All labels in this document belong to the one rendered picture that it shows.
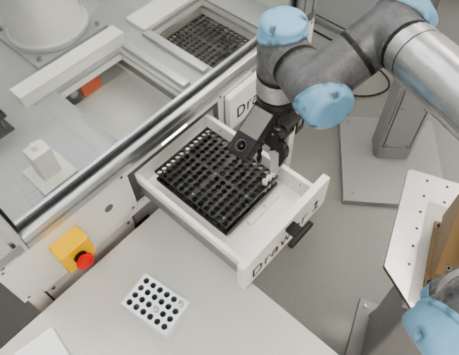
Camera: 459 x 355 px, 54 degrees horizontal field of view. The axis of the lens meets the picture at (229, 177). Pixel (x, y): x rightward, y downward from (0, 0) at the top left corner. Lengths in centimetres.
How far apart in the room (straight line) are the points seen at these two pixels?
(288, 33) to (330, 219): 143
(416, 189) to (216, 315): 60
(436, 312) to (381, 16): 38
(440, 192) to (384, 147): 92
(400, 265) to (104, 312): 68
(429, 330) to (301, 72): 38
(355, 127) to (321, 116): 168
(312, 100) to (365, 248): 142
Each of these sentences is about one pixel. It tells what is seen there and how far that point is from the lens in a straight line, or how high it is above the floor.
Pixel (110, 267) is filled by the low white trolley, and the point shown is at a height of 76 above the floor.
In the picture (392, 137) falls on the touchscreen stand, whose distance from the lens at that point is 211.
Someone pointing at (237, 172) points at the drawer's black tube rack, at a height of 90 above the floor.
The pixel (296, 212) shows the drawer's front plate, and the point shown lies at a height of 93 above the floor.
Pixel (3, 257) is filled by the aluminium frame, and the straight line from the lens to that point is 95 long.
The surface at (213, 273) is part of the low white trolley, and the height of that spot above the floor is 76.
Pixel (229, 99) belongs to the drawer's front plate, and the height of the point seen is 93.
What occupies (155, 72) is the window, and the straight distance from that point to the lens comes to 94.
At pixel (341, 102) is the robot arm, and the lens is 64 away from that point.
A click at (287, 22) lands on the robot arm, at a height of 133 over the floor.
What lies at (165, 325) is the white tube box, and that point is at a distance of 101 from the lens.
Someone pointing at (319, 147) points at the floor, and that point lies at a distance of 225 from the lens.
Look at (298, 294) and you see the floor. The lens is 187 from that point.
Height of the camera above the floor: 174
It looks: 56 degrees down
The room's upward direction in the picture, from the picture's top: 2 degrees counter-clockwise
